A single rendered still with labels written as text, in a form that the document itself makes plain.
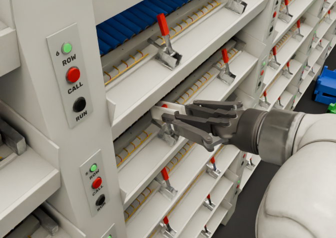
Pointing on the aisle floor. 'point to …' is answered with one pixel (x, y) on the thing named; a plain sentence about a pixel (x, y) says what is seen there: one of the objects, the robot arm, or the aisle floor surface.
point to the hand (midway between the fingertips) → (167, 112)
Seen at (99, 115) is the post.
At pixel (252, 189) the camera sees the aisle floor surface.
